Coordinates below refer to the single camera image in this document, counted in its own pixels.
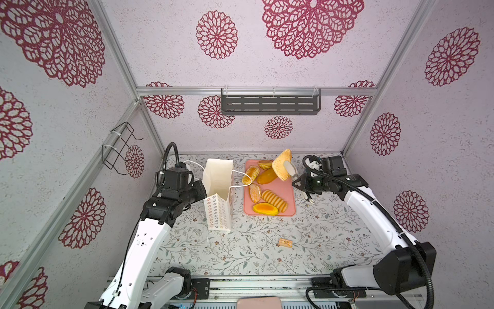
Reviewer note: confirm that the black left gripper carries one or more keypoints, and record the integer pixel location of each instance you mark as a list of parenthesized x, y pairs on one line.
[(199, 188)]

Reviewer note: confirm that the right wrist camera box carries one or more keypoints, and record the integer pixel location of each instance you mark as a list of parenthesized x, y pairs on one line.
[(333, 166)]

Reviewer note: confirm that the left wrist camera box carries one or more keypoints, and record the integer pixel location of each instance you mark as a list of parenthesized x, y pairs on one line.
[(174, 179)]

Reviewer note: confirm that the dark grey wall shelf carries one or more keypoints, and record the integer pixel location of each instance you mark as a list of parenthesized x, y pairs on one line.
[(274, 103)]

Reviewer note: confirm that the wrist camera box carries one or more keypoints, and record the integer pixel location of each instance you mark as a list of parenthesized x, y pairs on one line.
[(333, 166), (174, 179)]

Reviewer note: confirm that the triangular sandwich bread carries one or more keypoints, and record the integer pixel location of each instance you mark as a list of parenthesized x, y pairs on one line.
[(278, 165)]

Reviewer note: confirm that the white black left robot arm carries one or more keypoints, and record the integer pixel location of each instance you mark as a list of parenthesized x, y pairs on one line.
[(154, 227)]

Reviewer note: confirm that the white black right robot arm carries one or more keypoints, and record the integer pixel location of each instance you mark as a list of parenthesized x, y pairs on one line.
[(407, 264)]

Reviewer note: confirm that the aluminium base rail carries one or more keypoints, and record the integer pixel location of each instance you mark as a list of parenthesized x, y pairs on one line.
[(287, 288)]

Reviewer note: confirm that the black wire wall rack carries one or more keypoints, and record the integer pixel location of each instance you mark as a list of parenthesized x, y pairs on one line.
[(112, 152)]

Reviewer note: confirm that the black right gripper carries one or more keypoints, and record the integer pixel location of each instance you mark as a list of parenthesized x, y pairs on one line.
[(305, 181)]

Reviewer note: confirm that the yellow orange oval bread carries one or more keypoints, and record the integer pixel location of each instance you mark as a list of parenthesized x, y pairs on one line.
[(265, 209)]

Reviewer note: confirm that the small tan cracker block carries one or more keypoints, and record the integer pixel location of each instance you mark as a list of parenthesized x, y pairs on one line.
[(285, 243)]

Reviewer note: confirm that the pink rectangular tray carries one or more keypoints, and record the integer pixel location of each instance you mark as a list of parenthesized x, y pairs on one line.
[(281, 190)]

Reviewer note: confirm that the white printed paper bag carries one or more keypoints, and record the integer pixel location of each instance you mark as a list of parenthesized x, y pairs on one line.
[(218, 180)]

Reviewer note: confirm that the small round yellow bun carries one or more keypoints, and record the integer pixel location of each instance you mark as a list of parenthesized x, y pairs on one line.
[(265, 164)]

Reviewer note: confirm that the yellow corn-shaped bread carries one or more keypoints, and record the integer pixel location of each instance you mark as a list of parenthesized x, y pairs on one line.
[(250, 175)]

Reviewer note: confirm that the ridged long golden bread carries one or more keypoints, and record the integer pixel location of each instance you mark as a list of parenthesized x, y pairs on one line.
[(274, 199)]

